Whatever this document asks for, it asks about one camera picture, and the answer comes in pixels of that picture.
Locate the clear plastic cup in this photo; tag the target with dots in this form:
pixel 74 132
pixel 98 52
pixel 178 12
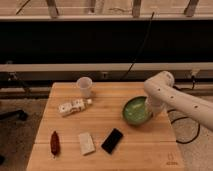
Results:
pixel 84 84

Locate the green ceramic bowl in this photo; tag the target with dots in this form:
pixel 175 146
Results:
pixel 135 112

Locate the dark red chili pepper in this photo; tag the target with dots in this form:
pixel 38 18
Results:
pixel 55 144

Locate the black office chair base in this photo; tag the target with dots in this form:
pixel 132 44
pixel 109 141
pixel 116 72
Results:
pixel 19 113

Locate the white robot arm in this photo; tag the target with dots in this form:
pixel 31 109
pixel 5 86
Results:
pixel 160 92

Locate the beige rectangular sponge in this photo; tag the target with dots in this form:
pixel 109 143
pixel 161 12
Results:
pixel 86 143

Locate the black smartphone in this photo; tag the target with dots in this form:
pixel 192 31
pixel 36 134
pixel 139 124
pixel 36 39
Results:
pixel 112 140

